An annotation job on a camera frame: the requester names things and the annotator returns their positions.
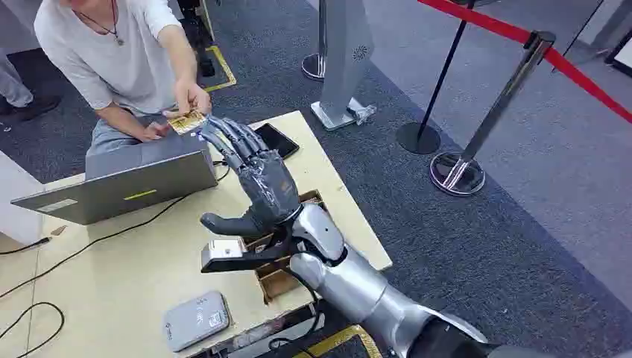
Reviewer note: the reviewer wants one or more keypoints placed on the black stanchion post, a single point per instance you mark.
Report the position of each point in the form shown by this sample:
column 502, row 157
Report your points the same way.
column 439, row 84

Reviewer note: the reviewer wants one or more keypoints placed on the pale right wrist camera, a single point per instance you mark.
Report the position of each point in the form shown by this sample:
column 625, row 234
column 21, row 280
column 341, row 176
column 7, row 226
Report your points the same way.
column 222, row 249

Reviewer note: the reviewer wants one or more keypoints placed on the black smartphone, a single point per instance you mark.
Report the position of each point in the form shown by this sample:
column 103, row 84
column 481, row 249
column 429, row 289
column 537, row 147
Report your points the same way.
column 277, row 140

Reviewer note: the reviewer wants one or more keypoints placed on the person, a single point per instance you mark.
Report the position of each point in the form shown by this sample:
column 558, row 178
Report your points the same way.
column 123, row 54

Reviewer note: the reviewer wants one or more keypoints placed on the black machine leg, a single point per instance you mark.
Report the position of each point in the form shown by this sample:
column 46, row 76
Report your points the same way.
column 197, row 34

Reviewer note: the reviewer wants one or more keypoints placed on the chrome stanchion base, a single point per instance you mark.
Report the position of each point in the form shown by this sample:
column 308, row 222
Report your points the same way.
column 314, row 66

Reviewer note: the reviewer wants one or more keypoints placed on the wooden card box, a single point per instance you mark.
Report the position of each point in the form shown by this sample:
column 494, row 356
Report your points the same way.
column 276, row 285

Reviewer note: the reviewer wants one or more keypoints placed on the yellow floor tape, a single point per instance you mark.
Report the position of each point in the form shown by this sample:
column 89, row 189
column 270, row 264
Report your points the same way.
column 224, row 66
column 340, row 341

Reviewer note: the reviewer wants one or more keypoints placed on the small brown sticker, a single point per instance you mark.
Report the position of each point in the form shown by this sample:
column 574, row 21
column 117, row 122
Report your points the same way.
column 59, row 230

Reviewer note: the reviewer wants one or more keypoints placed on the yellow printed card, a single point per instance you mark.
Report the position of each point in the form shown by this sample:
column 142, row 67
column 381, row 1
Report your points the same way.
column 186, row 122

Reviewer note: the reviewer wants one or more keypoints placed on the grey card reader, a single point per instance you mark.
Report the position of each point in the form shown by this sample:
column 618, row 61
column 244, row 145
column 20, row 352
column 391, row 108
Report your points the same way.
column 196, row 321

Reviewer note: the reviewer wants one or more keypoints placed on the grey kiosk stand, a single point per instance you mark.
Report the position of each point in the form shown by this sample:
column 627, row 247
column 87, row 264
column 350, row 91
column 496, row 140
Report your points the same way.
column 345, row 59

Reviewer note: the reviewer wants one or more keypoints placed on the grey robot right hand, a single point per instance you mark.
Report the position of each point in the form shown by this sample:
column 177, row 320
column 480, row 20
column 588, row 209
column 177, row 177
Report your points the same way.
column 266, row 185

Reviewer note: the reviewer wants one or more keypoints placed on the chrome stanchion post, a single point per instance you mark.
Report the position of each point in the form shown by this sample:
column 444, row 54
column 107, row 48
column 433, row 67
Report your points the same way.
column 503, row 101

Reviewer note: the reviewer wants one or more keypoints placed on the black framed sign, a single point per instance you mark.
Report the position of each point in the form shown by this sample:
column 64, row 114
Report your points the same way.
column 621, row 55

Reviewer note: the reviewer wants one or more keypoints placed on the standing person's leg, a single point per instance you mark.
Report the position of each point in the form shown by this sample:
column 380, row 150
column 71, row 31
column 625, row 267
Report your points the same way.
column 17, row 94

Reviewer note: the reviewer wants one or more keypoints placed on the red barrier belt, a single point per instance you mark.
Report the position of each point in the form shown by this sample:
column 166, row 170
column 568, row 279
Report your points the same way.
column 498, row 25

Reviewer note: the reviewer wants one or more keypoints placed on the grey laptop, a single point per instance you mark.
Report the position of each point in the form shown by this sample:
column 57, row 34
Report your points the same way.
column 123, row 190

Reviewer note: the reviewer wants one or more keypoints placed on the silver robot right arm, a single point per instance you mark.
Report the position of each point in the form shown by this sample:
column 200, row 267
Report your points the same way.
column 348, row 286

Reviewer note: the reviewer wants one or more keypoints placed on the white cabinet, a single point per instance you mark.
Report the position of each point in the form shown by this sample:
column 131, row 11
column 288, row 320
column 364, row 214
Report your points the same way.
column 17, row 197

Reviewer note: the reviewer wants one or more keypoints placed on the person's right hand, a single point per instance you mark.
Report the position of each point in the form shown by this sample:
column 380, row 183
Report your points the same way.
column 157, row 131

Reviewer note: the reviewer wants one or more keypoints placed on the person's left hand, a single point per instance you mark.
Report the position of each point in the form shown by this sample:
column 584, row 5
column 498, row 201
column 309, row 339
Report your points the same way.
column 192, row 99

